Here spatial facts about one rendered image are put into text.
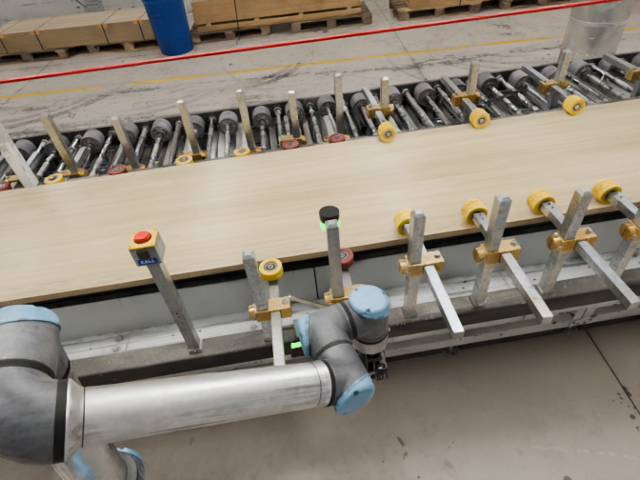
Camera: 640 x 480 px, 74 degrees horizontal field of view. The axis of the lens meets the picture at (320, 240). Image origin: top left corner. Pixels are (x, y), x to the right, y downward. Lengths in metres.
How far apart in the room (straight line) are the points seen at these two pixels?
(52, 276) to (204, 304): 0.54
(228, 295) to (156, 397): 0.97
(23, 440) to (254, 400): 0.33
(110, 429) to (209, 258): 0.94
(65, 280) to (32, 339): 0.96
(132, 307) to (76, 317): 0.21
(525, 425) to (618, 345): 0.70
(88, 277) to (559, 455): 2.00
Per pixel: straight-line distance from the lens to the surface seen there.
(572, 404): 2.37
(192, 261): 1.59
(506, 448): 2.18
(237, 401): 0.78
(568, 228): 1.53
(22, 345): 0.80
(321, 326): 0.94
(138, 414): 0.75
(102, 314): 1.82
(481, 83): 2.93
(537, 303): 1.35
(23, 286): 1.84
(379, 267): 1.66
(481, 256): 1.44
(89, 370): 1.72
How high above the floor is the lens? 1.94
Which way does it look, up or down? 42 degrees down
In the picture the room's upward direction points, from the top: 6 degrees counter-clockwise
